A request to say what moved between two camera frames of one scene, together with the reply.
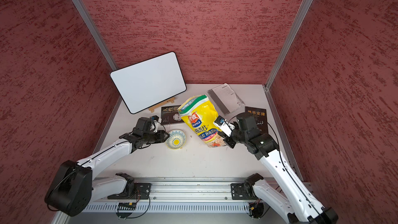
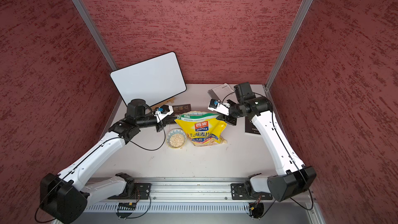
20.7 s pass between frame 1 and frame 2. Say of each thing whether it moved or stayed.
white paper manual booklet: stayed
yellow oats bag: moved
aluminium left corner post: stayed
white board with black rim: stayed
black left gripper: moved
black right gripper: moved
